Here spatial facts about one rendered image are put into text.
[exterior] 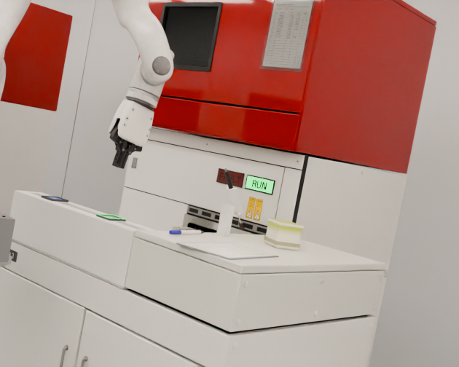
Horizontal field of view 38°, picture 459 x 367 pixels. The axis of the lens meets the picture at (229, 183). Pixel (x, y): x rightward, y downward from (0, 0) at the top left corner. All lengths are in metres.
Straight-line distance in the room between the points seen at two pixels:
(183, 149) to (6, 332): 0.87
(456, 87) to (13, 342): 2.42
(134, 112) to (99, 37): 3.74
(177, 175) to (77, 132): 3.10
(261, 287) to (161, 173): 1.12
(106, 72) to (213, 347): 4.02
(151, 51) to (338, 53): 0.71
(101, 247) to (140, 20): 0.58
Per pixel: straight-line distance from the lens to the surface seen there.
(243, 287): 1.42
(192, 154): 2.39
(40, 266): 1.95
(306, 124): 2.08
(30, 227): 1.99
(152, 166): 2.54
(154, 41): 1.70
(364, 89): 2.33
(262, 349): 1.54
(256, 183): 2.18
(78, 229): 1.81
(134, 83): 1.77
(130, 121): 1.74
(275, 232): 1.76
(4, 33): 1.76
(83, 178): 5.36
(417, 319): 3.54
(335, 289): 1.72
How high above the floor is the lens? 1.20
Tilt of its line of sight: 3 degrees down
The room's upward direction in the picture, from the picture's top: 11 degrees clockwise
